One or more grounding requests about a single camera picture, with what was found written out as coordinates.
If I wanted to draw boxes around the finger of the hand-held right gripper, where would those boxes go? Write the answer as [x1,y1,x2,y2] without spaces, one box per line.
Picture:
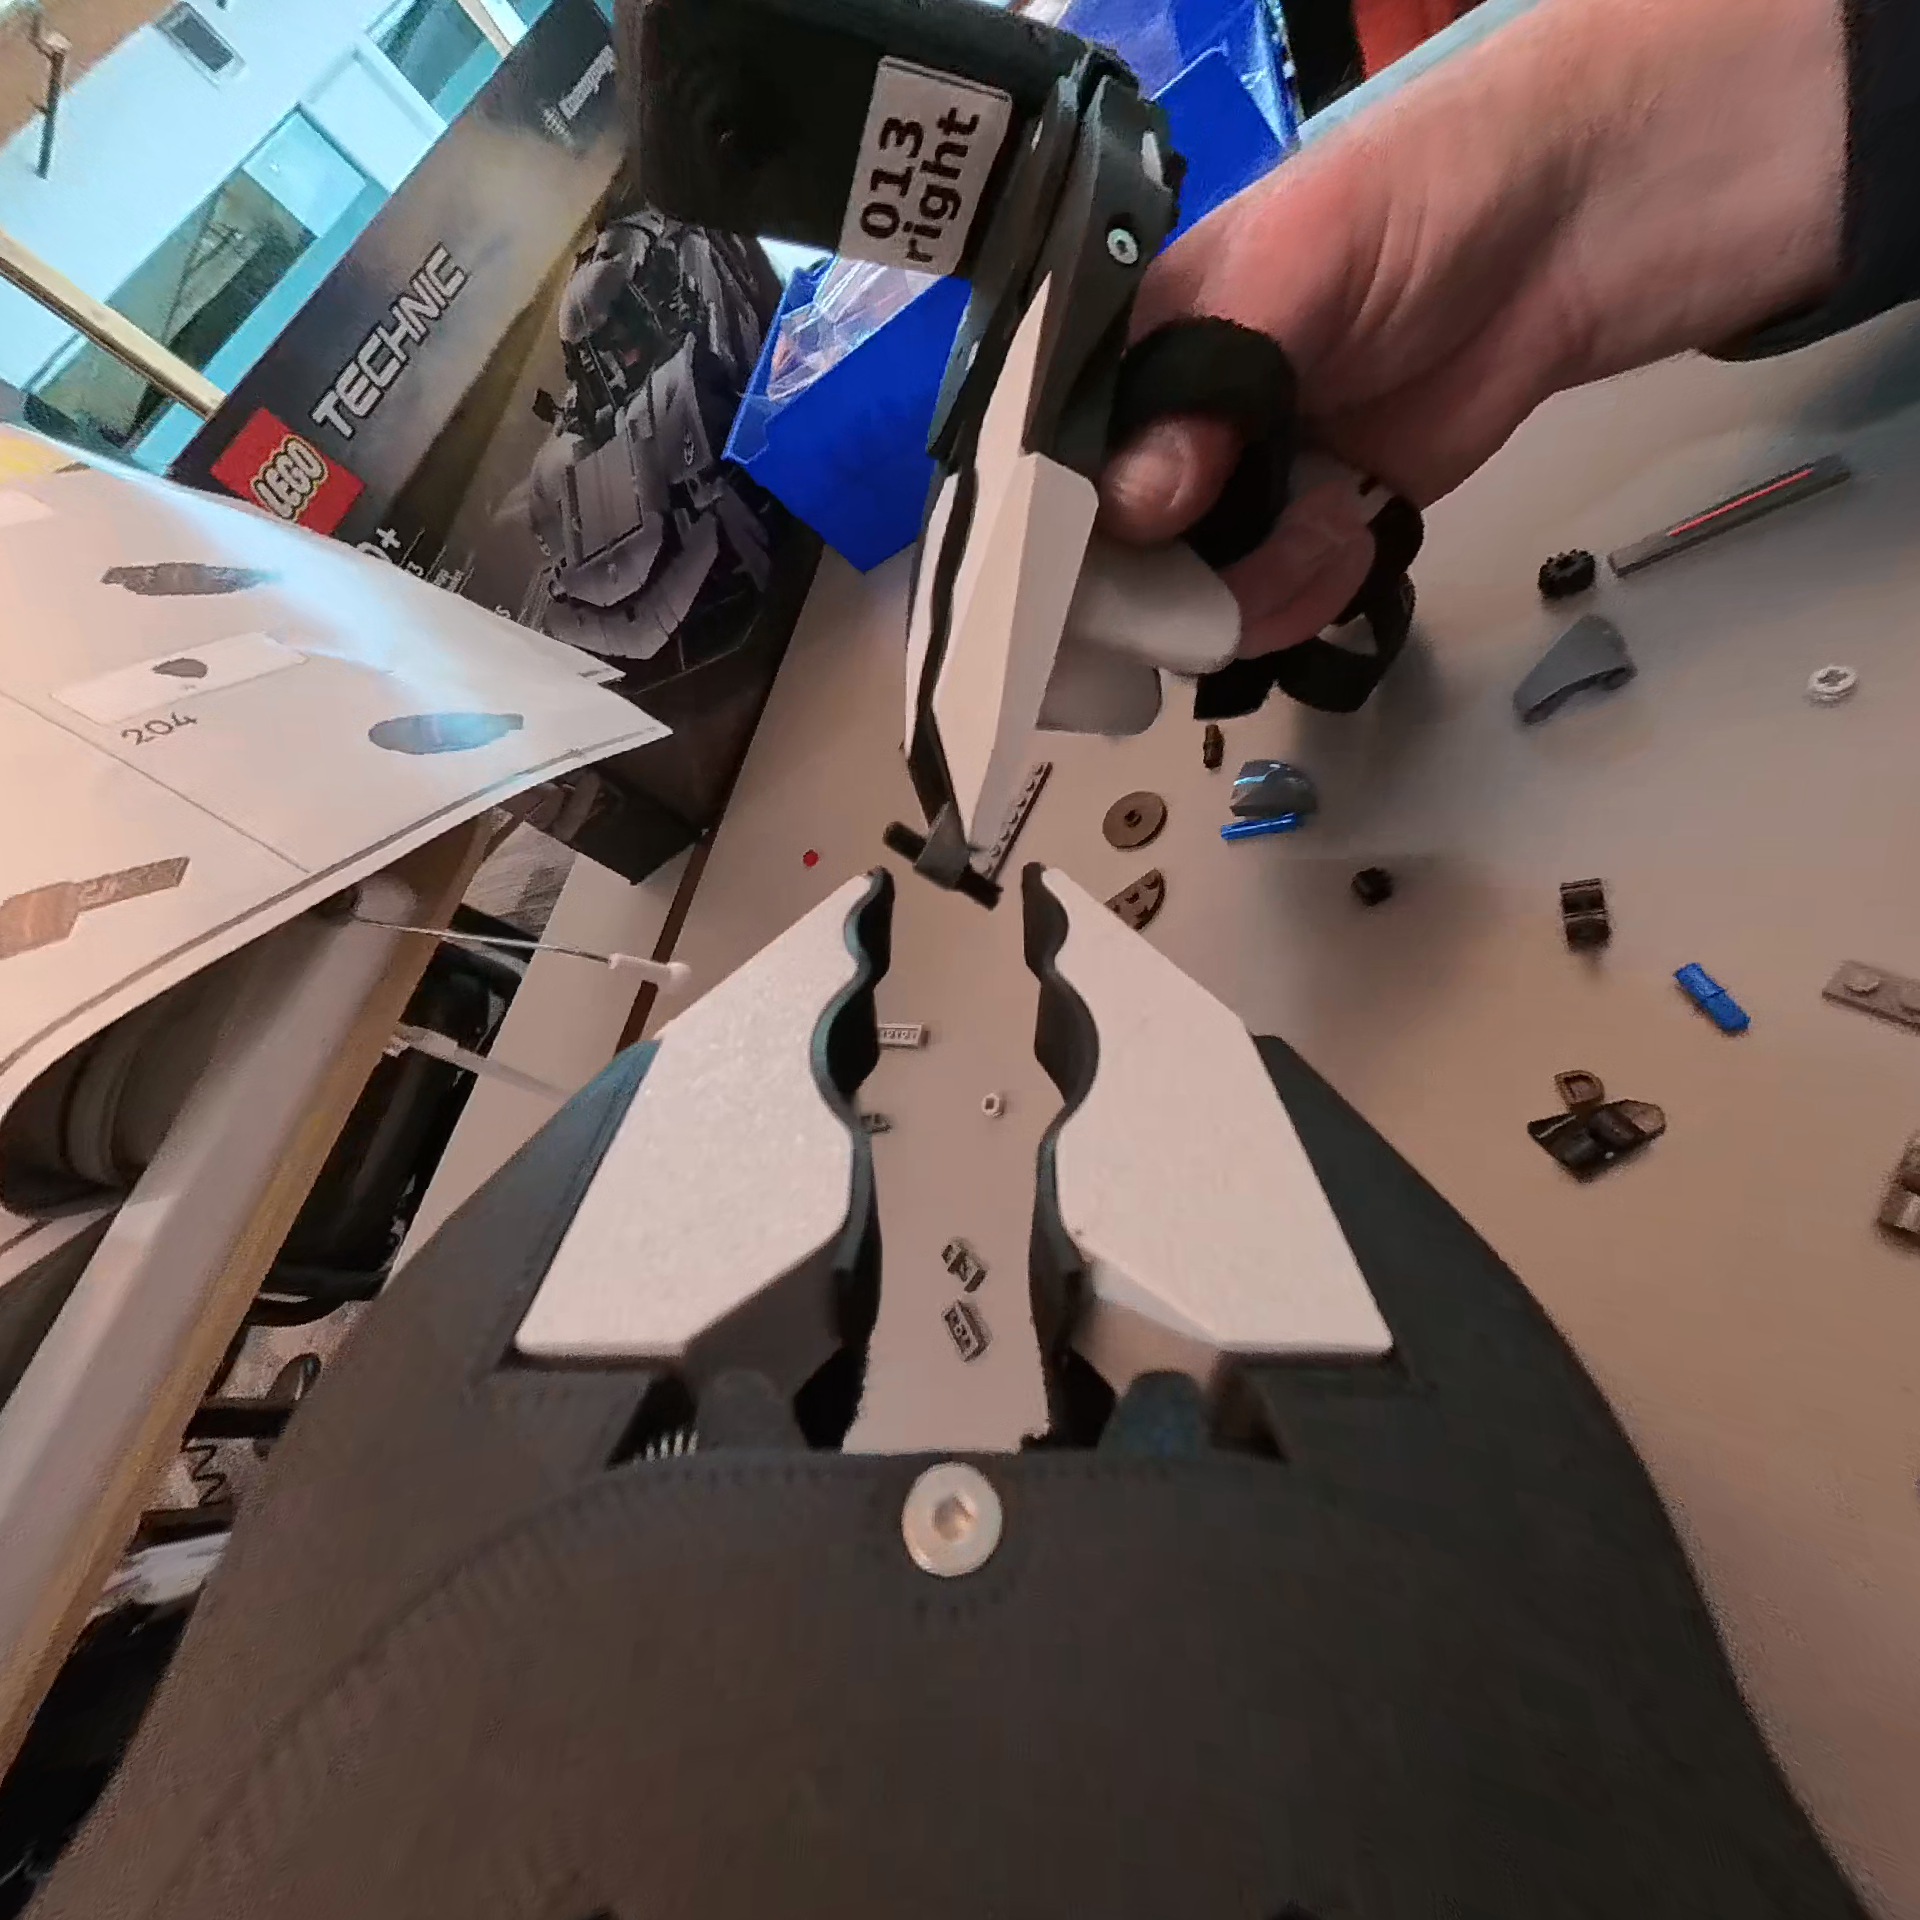
[903,478,981,845]
[937,281,1097,852]

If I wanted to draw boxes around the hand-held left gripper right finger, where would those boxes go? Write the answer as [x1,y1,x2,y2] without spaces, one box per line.
[1018,861,1396,1425]

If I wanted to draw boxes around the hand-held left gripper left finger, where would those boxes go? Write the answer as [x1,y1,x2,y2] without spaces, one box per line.
[514,866,898,1450]

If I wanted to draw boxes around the dark grey lego connector assembly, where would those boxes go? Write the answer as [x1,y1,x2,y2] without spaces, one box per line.
[882,802,1002,909]

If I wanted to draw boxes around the person's right forearm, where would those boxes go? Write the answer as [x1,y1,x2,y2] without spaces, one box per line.
[1695,0,1920,366]

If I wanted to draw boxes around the long grey lego plate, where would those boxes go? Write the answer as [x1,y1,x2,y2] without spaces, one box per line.
[983,756,1056,868]

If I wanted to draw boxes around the black lego connector cluster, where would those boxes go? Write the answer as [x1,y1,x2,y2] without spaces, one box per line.
[1527,1098,1670,1174]

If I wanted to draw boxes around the dark printed lego box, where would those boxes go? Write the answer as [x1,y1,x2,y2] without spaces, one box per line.
[165,0,840,886]

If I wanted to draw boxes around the grey curved lego wedge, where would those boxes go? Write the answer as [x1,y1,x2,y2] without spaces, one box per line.
[1510,612,1641,727]

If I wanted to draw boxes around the lego instruction booklet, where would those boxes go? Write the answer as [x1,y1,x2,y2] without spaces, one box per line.
[0,420,676,1081]

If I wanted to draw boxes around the red-striped dark lego tile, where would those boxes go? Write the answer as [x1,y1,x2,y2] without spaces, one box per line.
[1606,456,1853,581]

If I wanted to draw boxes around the person's right hand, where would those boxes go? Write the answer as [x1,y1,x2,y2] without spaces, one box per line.
[1093,0,1862,663]

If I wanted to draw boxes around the blue plastic bin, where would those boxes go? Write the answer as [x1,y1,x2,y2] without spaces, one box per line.
[719,45,1306,577]

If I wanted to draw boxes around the clear plastic bags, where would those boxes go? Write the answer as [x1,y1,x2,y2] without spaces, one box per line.
[766,255,976,422]

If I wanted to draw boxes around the white book stand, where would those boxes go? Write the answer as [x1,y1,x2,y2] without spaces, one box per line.
[0,861,694,1788]

